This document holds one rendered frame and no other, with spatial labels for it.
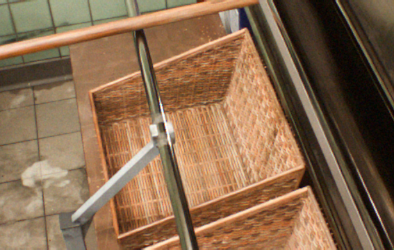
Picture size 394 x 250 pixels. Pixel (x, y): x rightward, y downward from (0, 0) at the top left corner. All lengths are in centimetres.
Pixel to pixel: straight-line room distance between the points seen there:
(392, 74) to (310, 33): 22
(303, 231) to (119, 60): 101
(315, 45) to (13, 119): 219
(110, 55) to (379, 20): 153
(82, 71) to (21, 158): 70
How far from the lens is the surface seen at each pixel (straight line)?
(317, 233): 196
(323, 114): 132
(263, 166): 227
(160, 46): 281
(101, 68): 276
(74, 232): 186
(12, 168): 333
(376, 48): 140
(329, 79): 142
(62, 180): 323
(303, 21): 154
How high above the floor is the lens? 236
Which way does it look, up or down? 45 degrees down
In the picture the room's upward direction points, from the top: 5 degrees counter-clockwise
